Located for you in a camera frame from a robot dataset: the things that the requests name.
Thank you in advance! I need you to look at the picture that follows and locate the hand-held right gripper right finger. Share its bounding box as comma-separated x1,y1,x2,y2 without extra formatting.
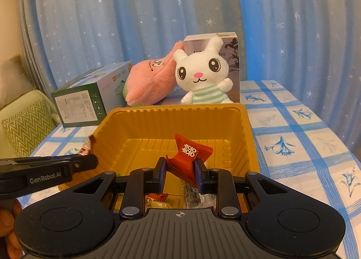
194,158,294,220

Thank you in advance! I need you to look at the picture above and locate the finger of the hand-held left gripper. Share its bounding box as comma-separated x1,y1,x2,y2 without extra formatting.
0,154,99,182

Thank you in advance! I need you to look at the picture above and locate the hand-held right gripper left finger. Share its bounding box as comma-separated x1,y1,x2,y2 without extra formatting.
68,157,168,220

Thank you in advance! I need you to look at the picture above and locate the round red snack packet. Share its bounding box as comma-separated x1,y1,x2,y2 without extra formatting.
79,136,95,157

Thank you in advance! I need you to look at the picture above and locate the small dark red candy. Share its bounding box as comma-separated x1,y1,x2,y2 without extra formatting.
145,193,169,203

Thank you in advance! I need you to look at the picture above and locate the red pillow-shaped snack packet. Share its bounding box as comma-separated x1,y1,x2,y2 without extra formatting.
165,133,213,189

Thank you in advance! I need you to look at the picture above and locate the yellow green candy packet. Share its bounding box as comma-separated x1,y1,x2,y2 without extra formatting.
147,201,172,209

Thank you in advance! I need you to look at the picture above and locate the yellow ribbed plastic tray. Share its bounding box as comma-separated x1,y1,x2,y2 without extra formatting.
58,103,260,211

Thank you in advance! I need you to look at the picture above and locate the person's left hand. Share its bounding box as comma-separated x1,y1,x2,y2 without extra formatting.
0,198,25,259

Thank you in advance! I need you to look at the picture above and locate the green and white carton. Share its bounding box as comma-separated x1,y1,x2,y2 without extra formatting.
51,61,134,128

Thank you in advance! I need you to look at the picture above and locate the light green sofa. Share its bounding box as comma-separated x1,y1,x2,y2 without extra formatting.
0,90,61,161

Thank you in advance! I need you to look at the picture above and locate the pink plush toy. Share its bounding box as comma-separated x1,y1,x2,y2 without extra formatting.
124,41,184,107

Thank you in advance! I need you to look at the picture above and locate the olive grey cushion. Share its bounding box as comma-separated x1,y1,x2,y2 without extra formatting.
0,54,37,110

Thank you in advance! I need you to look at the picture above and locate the white bunny plush toy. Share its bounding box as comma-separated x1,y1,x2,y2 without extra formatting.
173,35,233,105

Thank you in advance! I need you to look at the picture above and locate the grey floral print box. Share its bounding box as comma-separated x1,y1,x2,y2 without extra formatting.
183,32,241,104

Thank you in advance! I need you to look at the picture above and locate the grey pleated curtain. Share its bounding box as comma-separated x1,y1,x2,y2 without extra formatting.
17,0,57,91

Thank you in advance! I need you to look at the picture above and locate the blue star curtain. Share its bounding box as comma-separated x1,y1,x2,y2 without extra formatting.
31,0,361,161

